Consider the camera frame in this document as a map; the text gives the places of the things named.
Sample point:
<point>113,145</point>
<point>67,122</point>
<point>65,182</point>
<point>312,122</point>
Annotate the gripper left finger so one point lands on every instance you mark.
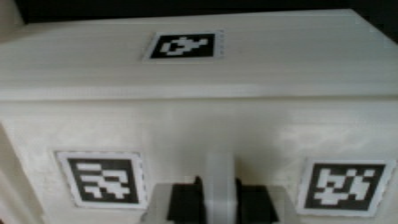
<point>187,212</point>

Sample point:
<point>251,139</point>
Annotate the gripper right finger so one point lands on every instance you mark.
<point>257,209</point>

